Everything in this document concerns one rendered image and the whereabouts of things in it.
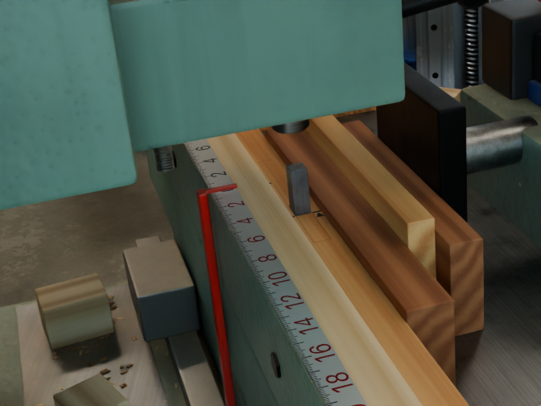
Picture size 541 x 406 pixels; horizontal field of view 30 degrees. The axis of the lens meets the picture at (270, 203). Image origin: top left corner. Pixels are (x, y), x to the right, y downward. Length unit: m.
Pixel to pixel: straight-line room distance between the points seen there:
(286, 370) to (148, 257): 0.29
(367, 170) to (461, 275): 0.08
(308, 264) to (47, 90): 0.14
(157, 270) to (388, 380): 0.32
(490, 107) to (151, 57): 0.22
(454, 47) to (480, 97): 0.68
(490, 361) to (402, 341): 0.07
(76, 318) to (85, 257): 1.87
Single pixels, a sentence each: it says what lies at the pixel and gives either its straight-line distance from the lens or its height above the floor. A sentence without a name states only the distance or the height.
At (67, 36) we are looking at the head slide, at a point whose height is 1.07.
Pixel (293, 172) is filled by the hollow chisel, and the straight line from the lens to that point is 0.51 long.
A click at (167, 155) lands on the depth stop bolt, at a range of 0.55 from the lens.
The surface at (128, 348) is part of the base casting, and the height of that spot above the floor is 0.80.
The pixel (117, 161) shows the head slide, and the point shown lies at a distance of 0.42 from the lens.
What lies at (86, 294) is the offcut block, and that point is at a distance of 0.70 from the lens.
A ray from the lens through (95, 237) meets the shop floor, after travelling 2.66.
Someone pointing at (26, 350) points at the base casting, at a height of 0.80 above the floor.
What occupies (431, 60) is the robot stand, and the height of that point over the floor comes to 0.78.
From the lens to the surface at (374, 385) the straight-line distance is 0.38.
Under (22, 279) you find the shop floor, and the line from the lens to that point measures 2.53.
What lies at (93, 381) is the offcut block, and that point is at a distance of 0.61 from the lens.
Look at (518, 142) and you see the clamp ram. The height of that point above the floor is 0.95.
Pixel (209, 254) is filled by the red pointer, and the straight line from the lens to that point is 0.52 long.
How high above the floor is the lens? 1.17
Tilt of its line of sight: 26 degrees down
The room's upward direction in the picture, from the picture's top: 6 degrees counter-clockwise
